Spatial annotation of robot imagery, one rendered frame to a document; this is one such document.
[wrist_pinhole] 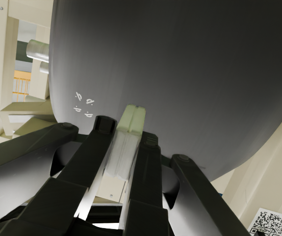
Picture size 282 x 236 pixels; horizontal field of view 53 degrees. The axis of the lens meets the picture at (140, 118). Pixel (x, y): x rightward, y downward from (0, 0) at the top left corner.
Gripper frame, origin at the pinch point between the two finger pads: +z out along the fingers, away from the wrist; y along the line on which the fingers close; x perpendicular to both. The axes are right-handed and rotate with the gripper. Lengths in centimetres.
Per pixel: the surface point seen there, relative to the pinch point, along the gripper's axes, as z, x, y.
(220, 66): 10.0, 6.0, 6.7
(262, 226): 35, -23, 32
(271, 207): 34, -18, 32
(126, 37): 10.0, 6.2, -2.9
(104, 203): 437, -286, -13
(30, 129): 67, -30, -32
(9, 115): 76, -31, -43
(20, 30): 849, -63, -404
